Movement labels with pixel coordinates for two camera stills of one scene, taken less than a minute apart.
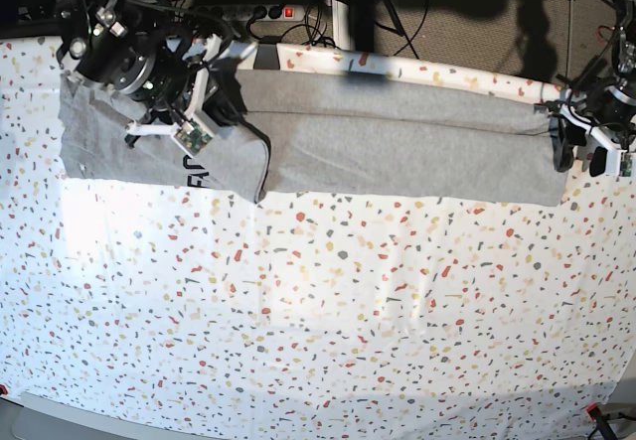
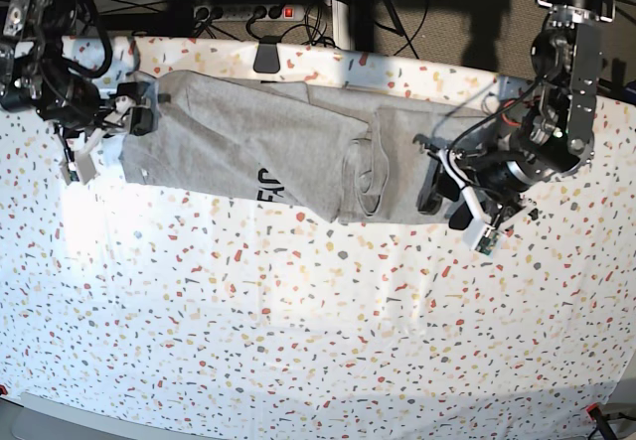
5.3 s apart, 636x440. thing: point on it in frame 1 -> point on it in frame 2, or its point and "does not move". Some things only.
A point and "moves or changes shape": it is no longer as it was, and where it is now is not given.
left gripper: x=163 y=75 -> x=78 y=103
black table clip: x=267 y=53 does not move
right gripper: x=608 y=105 -> x=497 y=174
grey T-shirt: x=333 y=134 moves or changes shape
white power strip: x=252 y=12 does not move
